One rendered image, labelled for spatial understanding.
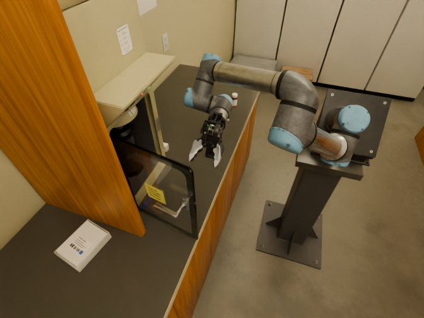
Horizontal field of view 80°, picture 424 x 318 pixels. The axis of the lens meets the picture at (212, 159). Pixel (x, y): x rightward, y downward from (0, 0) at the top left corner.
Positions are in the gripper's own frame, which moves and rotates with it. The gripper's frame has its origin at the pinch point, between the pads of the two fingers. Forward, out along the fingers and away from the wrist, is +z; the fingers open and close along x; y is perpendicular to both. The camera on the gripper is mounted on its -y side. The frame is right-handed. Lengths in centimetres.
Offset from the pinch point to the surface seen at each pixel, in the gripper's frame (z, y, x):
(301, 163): -43, -29, 43
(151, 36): -103, -6, -62
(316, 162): -45, -28, 51
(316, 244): -52, -118, 86
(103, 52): -5.2, 28.7, -31.7
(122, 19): -16.7, 33.9, -31.0
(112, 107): 7.1, 20.6, -24.0
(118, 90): 0.1, 21.2, -25.7
